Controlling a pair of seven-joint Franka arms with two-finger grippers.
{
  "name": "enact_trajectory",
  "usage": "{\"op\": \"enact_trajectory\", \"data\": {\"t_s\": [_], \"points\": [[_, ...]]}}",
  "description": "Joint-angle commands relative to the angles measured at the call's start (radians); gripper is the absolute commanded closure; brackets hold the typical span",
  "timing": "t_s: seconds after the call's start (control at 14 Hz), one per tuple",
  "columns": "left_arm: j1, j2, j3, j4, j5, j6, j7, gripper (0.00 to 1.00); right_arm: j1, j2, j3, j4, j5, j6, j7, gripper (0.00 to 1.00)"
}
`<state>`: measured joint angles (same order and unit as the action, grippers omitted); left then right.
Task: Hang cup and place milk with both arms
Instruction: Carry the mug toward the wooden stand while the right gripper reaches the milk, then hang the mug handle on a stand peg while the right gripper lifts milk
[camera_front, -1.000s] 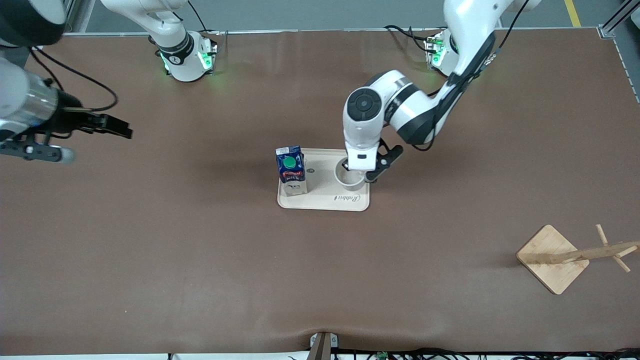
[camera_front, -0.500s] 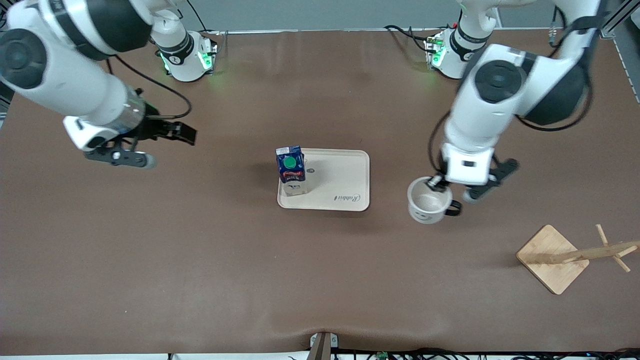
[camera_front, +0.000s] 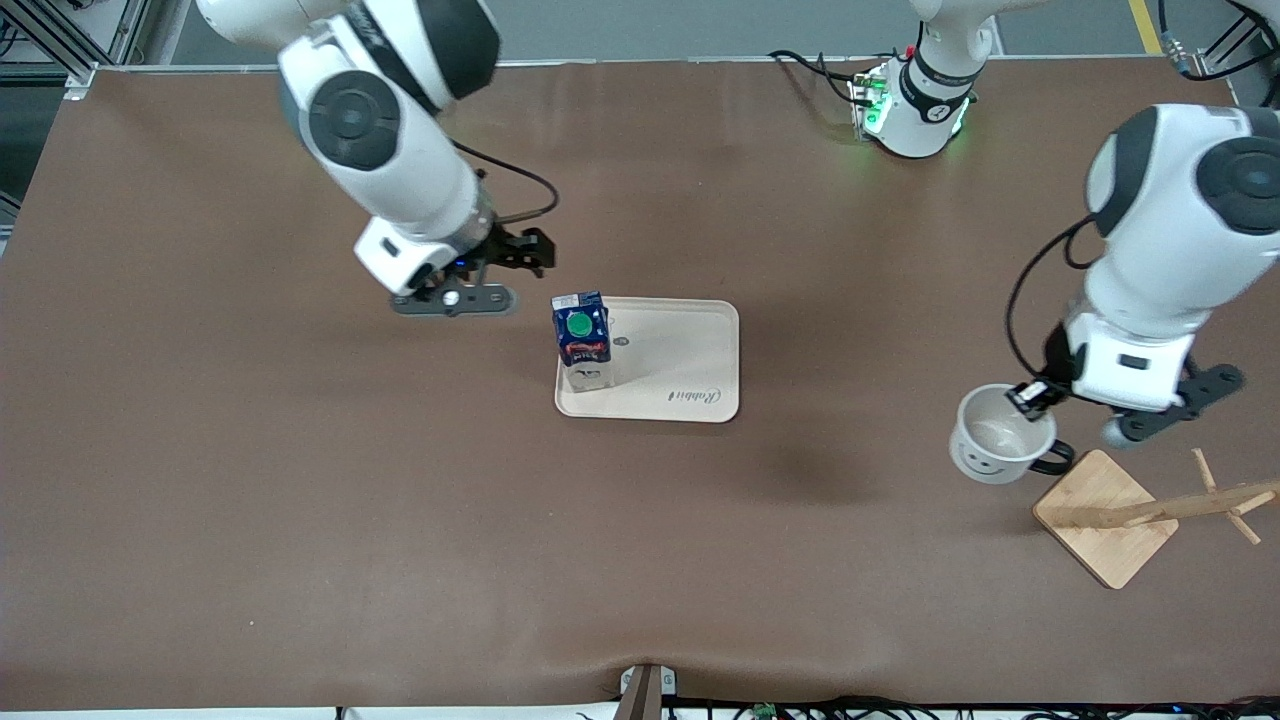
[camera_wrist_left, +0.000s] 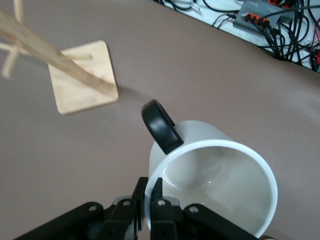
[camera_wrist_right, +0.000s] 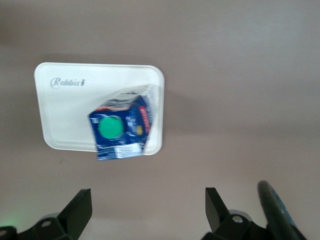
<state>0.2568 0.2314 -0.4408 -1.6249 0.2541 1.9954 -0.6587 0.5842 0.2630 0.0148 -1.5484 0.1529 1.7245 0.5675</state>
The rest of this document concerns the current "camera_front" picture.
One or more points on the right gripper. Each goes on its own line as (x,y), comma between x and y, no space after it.
(511,249)

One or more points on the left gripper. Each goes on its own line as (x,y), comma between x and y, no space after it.
(1056,362)

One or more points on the blue milk carton green cap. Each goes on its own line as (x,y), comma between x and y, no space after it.
(582,345)

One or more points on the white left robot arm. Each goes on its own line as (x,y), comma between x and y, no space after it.
(1180,260)

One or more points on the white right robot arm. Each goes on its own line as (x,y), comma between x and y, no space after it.
(400,170)

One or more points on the wooden cup hanging rack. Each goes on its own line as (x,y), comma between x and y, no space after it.
(1100,520)

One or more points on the cream plastic serving tray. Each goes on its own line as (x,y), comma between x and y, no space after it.
(670,370)

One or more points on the brown table mat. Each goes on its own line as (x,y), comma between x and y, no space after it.
(400,520)

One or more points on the small green connector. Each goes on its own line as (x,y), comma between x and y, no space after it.
(765,711)

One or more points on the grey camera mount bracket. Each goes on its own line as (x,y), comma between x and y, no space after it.
(647,690)

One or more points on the aluminium frame profile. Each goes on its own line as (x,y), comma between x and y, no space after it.
(90,40)

